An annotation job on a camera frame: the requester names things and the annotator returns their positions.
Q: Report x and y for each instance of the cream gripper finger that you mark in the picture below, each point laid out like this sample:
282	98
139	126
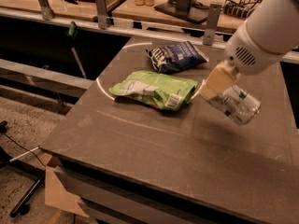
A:
222	77

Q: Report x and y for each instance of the crushed silver 7up can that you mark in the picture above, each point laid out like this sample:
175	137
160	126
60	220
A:
237	105

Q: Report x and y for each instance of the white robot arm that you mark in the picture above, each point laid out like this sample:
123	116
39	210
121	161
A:
260	41

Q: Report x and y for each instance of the blue chip bag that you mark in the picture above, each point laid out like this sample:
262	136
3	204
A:
176	58

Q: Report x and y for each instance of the green snack bag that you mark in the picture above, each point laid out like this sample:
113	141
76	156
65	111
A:
161	91

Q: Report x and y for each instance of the black power strip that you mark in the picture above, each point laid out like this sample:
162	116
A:
237	11

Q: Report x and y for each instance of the black monitor stand base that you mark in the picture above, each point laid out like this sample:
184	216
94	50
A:
183	9

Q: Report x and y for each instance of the black floor stand leg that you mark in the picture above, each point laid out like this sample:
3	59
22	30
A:
22	207

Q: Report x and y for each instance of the grey metal bracket right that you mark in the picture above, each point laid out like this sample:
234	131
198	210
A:
211	23

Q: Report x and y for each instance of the grey metal bracket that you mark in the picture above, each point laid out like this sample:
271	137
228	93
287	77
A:
101	8
46	11
211	23

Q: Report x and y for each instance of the grey metal bracket middle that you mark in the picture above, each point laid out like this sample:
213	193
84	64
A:
101	8

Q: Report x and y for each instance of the green handled tool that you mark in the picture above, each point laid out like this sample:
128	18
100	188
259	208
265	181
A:
71	36

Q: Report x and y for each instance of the grey metal bracket left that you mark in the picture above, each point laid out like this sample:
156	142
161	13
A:
46	11

